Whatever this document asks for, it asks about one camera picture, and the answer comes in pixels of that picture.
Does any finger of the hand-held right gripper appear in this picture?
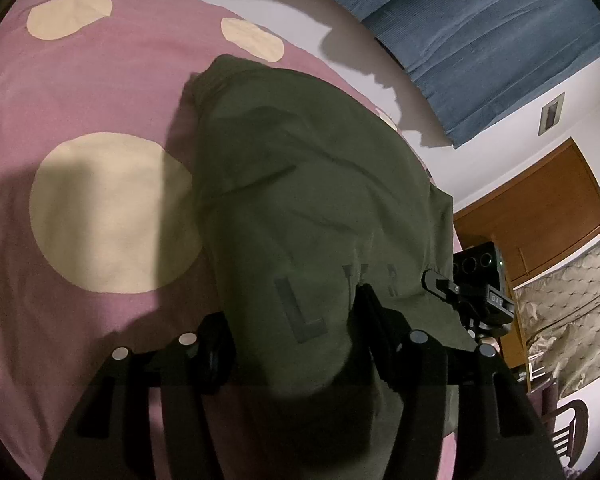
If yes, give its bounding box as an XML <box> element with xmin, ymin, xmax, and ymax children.
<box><xmin>422</xmin><ymin>269</ymin><xmax>462</xmax><ymax>305</ymax></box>

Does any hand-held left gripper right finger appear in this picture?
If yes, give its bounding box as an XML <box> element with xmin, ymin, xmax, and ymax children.
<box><xmin>352</xmin><ymin>282</ymin><xmax>566</xmax><ymax>480</ymax></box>

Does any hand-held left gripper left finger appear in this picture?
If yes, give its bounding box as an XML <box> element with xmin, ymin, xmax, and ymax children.
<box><xmin>42</xmin><ymin>310</ymin><xmax>238</xmax><ymax>480</ymax></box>

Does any dark green jacket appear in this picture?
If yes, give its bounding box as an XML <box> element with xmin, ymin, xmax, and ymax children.
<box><xmin>182</xmin><ymin>54</ymin><xmax>476</xmax><ymax>480</ymax></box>

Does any brown wooden door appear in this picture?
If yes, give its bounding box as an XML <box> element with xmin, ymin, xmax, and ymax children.
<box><xmin>452</xmin><ymin>139</ymin><xmax>600</xmax><ymax>393</ymax></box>

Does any beige quilted cloth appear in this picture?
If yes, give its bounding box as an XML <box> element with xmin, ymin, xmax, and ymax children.
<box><xmin>510</xmin><ymin>232</ymin><xmax>600</xmax><ymax>403</ymax></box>

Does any dark slatted chair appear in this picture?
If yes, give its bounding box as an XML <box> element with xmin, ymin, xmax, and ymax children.
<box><xmin>540</xmin><ymin>394</ymin><xmax>592</xmax><ymax>477</ymax></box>

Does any blue curtain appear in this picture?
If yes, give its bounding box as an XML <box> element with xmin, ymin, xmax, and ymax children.
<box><xmin>280</xmin><ymin>0</ymin><xmax>600</xmax><ymax>150</ymax></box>

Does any pink bedsheet with cream dots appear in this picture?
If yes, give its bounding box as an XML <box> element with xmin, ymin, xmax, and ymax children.
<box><xmin>0</xmin><ymin>0</ymin><xmax>461</xmax><ymax>480</ymax></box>

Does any small framed wall picture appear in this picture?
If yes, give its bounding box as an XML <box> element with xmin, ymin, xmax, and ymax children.
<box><xmin>538</xmin><ymin>92</ymin><xmax>566</xmax><ymax>137</ymax></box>

